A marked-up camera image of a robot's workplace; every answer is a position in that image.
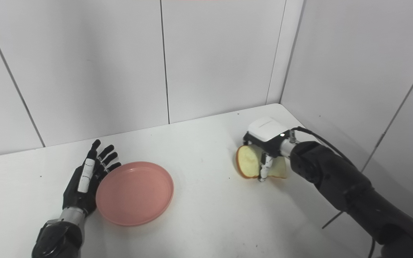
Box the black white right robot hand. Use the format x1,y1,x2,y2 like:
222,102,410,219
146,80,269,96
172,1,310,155
243,116,293,182

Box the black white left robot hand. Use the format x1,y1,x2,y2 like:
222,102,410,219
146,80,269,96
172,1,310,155
62,139,122,216

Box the slice of white bread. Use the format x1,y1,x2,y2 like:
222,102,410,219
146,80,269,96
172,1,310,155
236,144,287,179

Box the pink round plate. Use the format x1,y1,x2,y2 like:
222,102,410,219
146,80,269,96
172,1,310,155
96,161,174,226

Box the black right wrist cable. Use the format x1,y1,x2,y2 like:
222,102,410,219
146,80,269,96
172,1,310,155
290,126,376,258

